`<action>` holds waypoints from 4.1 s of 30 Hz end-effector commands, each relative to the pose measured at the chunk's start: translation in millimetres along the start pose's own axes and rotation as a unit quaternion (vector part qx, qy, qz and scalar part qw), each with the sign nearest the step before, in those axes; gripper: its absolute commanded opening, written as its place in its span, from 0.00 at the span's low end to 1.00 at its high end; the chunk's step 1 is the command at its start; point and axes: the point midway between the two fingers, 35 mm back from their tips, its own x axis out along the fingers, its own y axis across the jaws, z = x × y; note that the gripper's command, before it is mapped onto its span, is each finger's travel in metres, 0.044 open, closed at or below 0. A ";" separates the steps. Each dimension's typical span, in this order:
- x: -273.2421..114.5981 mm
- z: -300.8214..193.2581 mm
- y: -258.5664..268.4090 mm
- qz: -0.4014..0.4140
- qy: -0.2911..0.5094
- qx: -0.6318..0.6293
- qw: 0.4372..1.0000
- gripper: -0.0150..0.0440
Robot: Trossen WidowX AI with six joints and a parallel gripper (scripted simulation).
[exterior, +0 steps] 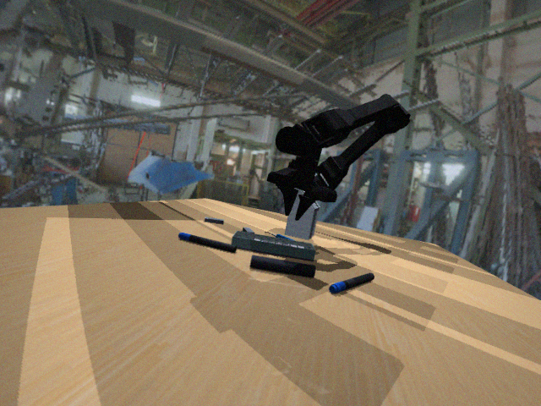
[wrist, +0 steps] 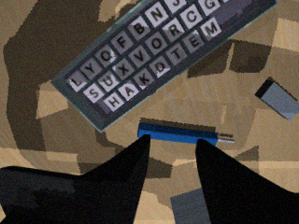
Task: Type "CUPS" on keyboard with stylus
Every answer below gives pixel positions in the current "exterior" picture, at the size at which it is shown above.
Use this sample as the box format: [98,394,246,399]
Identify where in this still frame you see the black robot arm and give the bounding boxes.
[275,94,411,189]

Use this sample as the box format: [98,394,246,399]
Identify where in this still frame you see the dark grey keyboard with letter keys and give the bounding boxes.
[232,231,315,262]

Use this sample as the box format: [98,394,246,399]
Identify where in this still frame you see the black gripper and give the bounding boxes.
[267,156,337,221]

